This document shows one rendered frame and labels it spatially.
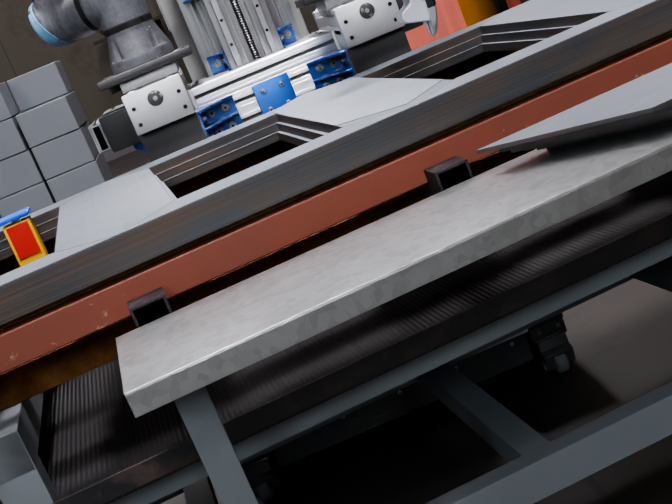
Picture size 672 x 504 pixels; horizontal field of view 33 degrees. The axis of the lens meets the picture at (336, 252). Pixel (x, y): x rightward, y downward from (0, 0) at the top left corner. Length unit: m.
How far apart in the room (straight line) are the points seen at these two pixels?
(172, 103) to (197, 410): 1.21
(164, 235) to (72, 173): 7.37
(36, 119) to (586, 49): 7.43
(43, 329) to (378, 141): 0.52
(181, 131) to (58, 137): 6.39
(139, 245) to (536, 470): 0.69
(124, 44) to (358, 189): 1.15
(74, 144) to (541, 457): 7.35
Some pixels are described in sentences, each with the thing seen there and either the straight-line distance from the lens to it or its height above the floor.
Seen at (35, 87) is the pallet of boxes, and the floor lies 1.09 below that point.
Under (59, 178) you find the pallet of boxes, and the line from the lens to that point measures 8.89.
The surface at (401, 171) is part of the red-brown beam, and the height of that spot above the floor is 0.79.
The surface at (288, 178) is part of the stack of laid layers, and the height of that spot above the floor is 0.84.
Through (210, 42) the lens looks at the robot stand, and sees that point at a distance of 2.79.
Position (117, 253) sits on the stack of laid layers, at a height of 0.84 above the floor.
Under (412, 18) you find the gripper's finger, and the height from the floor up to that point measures 0.95.
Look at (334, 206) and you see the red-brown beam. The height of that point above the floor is 0.78.
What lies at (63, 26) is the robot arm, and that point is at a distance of 2.66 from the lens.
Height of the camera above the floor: 1.08
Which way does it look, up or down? 13 degrees down
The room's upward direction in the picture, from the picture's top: 22 degrees counter-clockwise
